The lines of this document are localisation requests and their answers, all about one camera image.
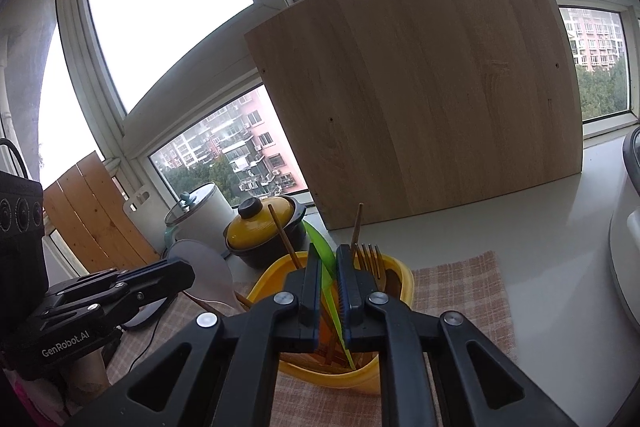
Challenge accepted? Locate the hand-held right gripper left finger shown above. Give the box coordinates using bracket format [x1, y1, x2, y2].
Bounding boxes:
[65, 244, 323, 427]

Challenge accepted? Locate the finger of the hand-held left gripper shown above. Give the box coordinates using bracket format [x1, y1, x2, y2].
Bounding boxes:
[49, 258, 196, 304]
[42, 291, 177, 327]

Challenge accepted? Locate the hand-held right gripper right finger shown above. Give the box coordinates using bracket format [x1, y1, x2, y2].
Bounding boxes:
[336, 244, 578, 427]

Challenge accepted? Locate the metal fork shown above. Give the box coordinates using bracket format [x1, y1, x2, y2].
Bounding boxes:
[352, 244, 386, 293]

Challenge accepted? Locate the green plastic spoon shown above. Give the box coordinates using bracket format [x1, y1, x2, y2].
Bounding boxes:
[302, 219, 358, 370]

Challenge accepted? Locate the yellow plastic container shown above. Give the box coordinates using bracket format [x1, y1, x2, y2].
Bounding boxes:
[245, 251, 416, 395]

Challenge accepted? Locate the translucent plastic spoon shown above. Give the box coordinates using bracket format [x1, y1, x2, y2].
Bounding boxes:
[167, 239, 236, 313]

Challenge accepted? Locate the brown wooden chopstick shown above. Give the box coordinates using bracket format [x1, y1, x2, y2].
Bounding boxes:
[267, 204, 305, 270]
[349, 203, 365, 253]

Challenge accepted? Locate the white cutting board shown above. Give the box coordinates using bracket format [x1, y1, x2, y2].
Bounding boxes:
[122, 189, 173, 258]

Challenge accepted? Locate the black pot with yellow lid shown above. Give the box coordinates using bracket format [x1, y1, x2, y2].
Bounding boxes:
[223, 196, 308, 269]

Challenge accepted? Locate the white teal electric cooker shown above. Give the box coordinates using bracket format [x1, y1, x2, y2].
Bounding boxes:
[164, 183, 236, 258]

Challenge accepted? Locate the orange wooden plank board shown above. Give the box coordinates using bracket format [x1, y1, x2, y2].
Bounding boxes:
[42, 150, 161, 275]

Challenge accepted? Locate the pink plaid cloth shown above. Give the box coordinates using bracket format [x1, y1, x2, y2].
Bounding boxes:
[105, 251, 516, 427]

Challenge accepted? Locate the pink apartment building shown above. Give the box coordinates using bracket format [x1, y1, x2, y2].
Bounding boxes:
[150, 87, 311, 202]

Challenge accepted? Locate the large light wooden board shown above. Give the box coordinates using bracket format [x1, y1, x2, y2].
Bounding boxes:
[244, 0, 585, 232]

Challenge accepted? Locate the white floral rice cooker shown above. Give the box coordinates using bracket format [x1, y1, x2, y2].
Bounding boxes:
[607, 122, 640, 338]

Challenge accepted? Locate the pale apartment building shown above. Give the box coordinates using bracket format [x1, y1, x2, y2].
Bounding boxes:
[562, 8, 628, 68]

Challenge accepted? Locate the black ring light cable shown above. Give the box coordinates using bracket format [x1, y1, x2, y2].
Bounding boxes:
[112, 322, 161, 378]

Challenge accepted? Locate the white window frame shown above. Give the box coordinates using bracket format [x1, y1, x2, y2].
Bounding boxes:
[0, 0, 640, 218]

